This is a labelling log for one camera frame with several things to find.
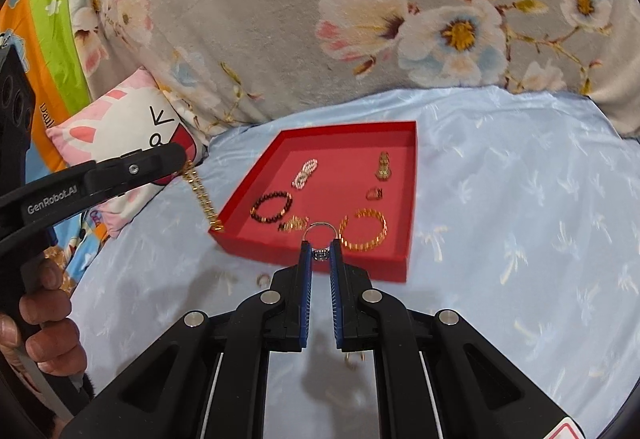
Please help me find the dark bead bracelet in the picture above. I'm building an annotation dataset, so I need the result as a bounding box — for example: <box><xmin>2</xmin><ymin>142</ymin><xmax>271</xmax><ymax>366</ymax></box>
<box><xmin>250</xmin><ymin>190</ymin><xmax>293</xmax><ymax>225</ymax></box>

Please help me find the gold link bracelet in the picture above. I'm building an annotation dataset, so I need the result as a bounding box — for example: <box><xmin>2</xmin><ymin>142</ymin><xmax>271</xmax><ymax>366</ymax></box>
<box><xmin>182</xmin><ymin>159</ymin><xmax>226</xmax><ymax>234</ymax></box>

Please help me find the pink bunny pillow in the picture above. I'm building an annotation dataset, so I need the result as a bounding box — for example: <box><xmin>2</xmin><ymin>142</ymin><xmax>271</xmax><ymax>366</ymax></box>
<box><xmin>46</xmin><ymin>66</ymin><xmax>207</xmax><ymax>240</ymax></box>

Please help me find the grey floral blanket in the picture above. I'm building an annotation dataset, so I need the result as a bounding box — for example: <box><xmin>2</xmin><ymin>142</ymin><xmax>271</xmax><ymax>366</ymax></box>
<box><xmin>65</xmin><ymin>0</ymin><xmax>640</xmax><ymax>140</ymax></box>

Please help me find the gold cuff bracelet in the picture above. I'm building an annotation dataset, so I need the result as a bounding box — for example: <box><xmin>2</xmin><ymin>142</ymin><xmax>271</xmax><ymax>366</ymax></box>
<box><xmin>337</xmin><ymin>209</ymin><xmax>388</xmax><ymax>252</ymax></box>

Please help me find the red cardboard box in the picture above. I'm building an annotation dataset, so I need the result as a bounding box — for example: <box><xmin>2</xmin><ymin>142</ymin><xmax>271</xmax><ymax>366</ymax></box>
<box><xmin>209</xmin><ymin>120</ymin><xmax>418</xmax><ymax>282</ymax></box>

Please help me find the gold clover pendant necklace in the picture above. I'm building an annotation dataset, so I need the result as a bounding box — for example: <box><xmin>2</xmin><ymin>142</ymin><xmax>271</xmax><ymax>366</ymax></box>
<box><xmin>277</xmin><ymin>214</ymin><xmax>311</xmax><ymax>233</ymax></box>

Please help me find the pearl bracelet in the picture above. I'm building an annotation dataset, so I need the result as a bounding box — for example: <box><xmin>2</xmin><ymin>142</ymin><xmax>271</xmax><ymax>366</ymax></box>
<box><xmin>292</xmin><ymin>158</ymin><xmax>320</xmax><ymax>191</ymax></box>

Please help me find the light blue palm-print sheet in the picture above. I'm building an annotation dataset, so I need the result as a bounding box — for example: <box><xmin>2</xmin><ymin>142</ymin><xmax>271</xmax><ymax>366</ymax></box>
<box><xmin>65</xmin><ymin>86</ymin><xmax>640</xmax><ymax>435</ymax></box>

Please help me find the silver ring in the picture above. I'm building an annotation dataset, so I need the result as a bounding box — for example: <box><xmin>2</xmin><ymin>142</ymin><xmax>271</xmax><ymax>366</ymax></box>
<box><xmin>302</xmin><ymin>221</ymin><xmax>337</xmax><ymax>262</ymax></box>

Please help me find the colourful cartoon blanket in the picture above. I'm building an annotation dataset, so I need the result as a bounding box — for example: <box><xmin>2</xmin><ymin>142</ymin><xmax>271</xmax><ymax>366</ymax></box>
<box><xmin>0</xmin><ymin>0</ymin><xmax>111</xmax><ymax>295</ymax></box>

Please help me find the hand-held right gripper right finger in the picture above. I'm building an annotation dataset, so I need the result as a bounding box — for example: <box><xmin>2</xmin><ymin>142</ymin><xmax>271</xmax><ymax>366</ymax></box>
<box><xmin>329</xmin><ymin>241</ymin><xmax>586</xmax><ymax>439</ymax></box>

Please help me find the person's left hand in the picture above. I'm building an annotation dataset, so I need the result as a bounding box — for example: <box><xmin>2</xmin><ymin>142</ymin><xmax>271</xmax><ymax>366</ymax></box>
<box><xmin>0</xmin><ymin>259</ymin><xmax>88</xmax><ymax>387</ymax></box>

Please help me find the gold chain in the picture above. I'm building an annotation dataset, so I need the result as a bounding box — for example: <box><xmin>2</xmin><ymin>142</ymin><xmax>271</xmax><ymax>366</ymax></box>
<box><xmin>375</xmin><ymin>150</ymin><xmax>395</xmax><ymax>182</ymax></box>

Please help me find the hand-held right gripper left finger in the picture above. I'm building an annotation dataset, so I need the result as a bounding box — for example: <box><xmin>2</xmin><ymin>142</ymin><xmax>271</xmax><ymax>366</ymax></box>
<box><xmin>60</xmin><ymin>241</ymin><xmax>313</xmax><ymax>439</ymax></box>

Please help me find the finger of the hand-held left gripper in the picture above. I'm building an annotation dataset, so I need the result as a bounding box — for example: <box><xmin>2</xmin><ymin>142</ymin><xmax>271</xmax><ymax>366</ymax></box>
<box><xmin>95</xmin><ymin>142</ymin><xmax>187</xmax><ymax>200</ymax></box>

